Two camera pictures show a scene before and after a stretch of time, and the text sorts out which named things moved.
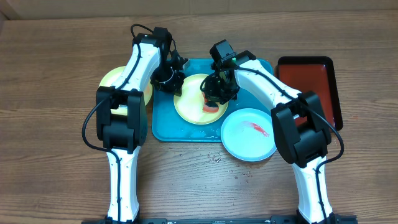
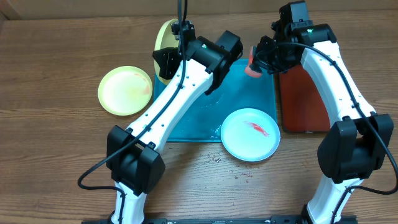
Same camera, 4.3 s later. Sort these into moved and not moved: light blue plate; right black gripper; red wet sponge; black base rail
Moved: red wet sponge; right black gripper
Not moved: black base rail; light blue plate
